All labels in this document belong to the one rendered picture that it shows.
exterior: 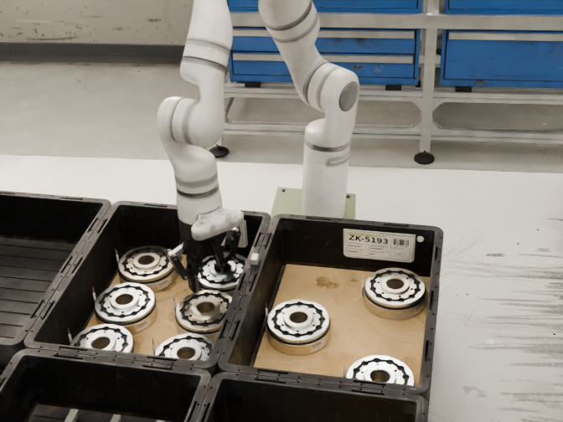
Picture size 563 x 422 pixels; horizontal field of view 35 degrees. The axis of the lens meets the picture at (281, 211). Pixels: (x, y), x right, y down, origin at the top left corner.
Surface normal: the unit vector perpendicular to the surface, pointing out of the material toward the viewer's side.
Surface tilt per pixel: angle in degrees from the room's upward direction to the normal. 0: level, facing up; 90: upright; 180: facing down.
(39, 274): 0
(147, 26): 90
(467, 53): 90
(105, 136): 0
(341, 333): 0
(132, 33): 90
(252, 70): 90
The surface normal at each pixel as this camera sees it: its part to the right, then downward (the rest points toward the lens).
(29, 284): -0.04, -0.83
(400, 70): -0.13, 0.56
